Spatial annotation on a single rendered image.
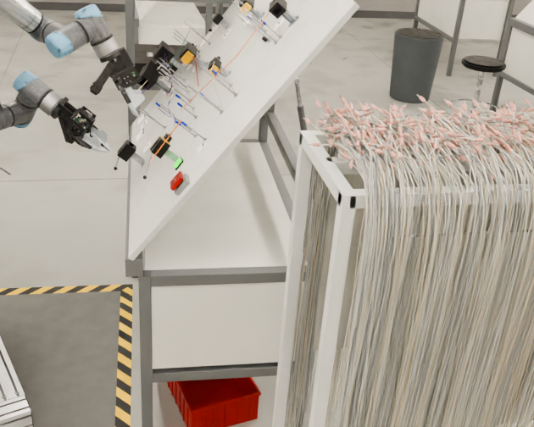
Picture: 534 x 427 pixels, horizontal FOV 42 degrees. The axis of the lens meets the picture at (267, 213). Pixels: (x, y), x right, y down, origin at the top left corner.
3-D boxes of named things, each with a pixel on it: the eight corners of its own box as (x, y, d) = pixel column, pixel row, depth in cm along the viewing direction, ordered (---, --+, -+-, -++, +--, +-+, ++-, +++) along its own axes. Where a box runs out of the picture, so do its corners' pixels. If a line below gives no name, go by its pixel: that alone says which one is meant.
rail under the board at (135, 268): (125, 277, 218) (125, 259, 215) (130, 138, 321) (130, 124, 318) (142, 276, 219) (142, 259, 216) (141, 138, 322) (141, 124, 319)
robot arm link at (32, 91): (22, 83, 229) (30, 64, 223) (48, 104, 230) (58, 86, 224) (7, 92, 222) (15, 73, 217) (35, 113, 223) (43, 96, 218)
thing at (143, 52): (131, 77, 318) (130, 63, 315) (131, 56, 349) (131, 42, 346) (203, 78, 324) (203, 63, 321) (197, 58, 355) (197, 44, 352)
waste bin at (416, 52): (437, 106, 652) (450, 40, 623) (390, 103, 650) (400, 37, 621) (426, 91, 693) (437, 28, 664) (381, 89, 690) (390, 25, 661)
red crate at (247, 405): (190, 438, 266) (191, 411, 260) (161, 374, 298) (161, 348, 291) (258, 419, 278) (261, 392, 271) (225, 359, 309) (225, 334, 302)
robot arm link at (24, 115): (-7, 119, 227) (3, 96, 221) (19, 109, 236) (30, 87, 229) (8, 135, 227) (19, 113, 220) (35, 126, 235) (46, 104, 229)
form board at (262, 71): (135, 126, 319) (131, 124, 318) (282, -52, 293) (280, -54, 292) (132, 261, 216) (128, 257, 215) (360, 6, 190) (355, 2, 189)
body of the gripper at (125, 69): (143, 82, 219) (125, 47, 214) (119, 95, 218) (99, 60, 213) (141, 79, 226) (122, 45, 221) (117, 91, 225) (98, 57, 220)
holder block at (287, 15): (299, 4, 226) (280, -14, 222) (298, 20, 218) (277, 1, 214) (289, 13, 229) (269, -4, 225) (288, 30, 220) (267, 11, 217)
